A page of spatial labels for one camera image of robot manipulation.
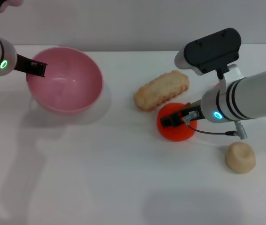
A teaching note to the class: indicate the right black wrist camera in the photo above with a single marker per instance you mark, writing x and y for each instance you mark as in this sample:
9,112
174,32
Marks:
212,51

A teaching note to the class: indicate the long golden bread loaf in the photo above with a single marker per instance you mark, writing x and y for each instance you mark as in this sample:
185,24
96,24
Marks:
162,90

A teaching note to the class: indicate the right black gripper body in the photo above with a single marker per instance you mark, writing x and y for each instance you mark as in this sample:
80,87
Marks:
195,112

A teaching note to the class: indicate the beige round bun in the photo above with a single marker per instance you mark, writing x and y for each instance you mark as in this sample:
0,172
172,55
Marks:
240,157

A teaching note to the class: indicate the pink plastic bowl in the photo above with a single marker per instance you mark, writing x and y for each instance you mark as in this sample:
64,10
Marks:
71,89

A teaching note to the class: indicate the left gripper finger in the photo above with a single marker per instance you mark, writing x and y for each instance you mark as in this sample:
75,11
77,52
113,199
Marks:
37,69

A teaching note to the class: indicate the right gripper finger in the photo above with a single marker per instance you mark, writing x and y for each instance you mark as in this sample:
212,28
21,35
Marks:
171,120

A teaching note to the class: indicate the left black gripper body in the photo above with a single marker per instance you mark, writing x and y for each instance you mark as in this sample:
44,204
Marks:
23,64

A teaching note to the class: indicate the orange toy fruit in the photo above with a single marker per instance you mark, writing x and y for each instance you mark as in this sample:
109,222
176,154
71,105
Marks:
175,134

